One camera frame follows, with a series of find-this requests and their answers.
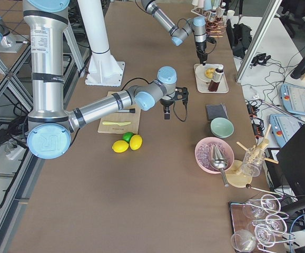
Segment grey folded cloth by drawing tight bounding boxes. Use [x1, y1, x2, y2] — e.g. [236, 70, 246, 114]
[205, 104, 228, 121]

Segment lower yellow lemon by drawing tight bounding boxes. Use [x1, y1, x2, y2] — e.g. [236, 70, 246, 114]
[112, 140, 129, 153]

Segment round wine glass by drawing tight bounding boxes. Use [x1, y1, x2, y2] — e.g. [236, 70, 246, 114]
[231, 229, 257, 252]

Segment teach pendant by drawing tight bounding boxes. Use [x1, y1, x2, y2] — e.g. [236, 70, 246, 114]
[280, 83, 305, 116]
[269, 114, 302, 147]

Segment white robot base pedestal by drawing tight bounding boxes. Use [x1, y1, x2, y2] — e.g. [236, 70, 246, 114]
[78, 0, 125, 87]

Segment wine glass middle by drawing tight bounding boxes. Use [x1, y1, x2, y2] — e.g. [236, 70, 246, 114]
[247, 215, 288, 236]

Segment copper wire bottle rack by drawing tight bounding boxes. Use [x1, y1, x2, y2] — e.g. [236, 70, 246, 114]
[205, 21, 226, 38]

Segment lower teach pendant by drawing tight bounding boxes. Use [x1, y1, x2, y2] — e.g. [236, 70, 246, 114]
[269, 114, 302, 147]

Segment dark sauce bottle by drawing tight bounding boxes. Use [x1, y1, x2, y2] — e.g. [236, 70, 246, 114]
[208, 65, 224, 92]

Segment upper teach pendant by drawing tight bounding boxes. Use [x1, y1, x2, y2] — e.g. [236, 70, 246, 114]
[280, 83, 305, 116]

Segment yellow lemon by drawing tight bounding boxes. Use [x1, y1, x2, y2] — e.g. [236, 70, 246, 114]
[112, 140, 129, 153]
[129, 134, 143, 150]

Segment black monitor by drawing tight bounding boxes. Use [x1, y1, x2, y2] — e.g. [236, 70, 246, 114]
[277, 124, 305, 195]

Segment cream rabbit tray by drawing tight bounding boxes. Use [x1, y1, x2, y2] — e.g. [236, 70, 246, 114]
[193, 63, 229, 93]

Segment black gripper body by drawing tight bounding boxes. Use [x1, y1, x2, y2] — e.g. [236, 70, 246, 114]
[160, 87, 189, 113]
[195, 40, 208, 63]

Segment yellow plastic knife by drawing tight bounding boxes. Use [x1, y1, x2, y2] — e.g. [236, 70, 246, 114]
[102, 121, 131, 126]

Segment bamboo cutting board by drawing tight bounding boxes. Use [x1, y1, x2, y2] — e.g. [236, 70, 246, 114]
[97, 91, 142, 134]

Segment wooden cup stand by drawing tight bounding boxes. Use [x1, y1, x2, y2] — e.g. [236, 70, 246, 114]
[226, 124, 279, 188]

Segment clear glass mug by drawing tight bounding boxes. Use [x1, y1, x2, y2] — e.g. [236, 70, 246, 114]
[240, 148, 265, 177]

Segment wine glass upper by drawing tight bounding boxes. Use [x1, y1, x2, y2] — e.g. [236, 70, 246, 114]
[242, 194, 281, 219]

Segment wine glass lower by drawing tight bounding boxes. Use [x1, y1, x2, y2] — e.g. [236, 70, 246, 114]
[254, 223, 296, 248]

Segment steel ice scoop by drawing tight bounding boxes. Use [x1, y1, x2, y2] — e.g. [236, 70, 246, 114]
[210, 144, 229, 187]

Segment braided donut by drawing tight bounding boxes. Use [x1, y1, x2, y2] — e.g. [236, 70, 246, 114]
[204, 68, 215, 79]

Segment wine glass rack tray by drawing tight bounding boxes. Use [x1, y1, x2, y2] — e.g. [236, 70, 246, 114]
[229, 202, 295, 252]

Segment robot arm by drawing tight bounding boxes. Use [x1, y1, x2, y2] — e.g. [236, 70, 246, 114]
[23, 1, 178, 159]
[141, 1, 208, 65]

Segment green lime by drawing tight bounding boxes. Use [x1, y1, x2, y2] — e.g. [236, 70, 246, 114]
[122, 132, 135, 143]

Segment upper yellow lemon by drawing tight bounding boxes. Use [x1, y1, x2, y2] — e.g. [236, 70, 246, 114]
[129, 134, 143, 150]

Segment mint green bowl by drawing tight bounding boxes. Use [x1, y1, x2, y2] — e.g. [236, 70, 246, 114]
[210, 118, 234, 139]

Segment steel cylindrical muddler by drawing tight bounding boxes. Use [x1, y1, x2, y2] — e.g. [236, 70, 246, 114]
[117, 108, 136, 113]

